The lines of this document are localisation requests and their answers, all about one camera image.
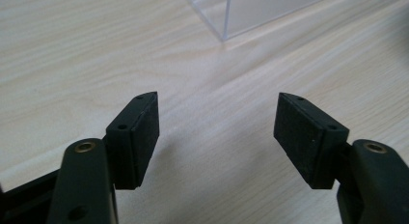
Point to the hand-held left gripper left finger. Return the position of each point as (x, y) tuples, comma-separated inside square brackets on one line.
[(131, 143)]

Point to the clear acrylic box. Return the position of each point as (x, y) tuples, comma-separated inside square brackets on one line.
[(244, 11)]

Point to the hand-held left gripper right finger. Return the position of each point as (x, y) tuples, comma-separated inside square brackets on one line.
[(308, 140)]

